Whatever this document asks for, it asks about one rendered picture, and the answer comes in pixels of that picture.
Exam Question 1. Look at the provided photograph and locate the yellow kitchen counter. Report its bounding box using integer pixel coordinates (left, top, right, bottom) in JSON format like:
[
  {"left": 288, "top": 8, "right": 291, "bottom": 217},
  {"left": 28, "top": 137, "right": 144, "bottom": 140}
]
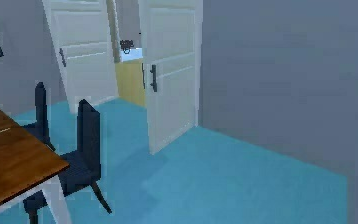
[{"left": 115, "top": 47, "right": 147, "bottom": 108}]

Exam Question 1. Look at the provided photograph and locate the white panelled room door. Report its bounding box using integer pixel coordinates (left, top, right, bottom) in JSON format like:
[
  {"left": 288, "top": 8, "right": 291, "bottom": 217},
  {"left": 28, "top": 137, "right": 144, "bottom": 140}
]
[
  {"left": 41, "top": 0, "right": 120, "bottom": 115},
  {"left": 137, "top": 0, "right": 204, "bottom": 156}
]

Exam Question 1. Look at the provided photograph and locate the small black object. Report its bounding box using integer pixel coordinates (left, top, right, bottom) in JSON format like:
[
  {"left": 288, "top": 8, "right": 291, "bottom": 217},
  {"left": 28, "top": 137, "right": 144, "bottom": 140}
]
[{"left": 119, "top": 39, "right": 135, "bottom": 55}]

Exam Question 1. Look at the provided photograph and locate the dark blue chair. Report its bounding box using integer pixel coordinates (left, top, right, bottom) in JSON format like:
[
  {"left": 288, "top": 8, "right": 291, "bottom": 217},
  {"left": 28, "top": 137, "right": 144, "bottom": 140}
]
[
  {"left": 21, "top": 81, "right": 56, "bottom": 152},
  {"left": 22, "top": 98, "right": 113, "bottom": 224}
]

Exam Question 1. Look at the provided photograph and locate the brown wooden table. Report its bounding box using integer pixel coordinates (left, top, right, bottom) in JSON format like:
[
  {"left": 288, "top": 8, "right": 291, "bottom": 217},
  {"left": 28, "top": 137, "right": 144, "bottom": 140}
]
[{"left": 0, "top": 99, "right": 73, "bottom": 224}]

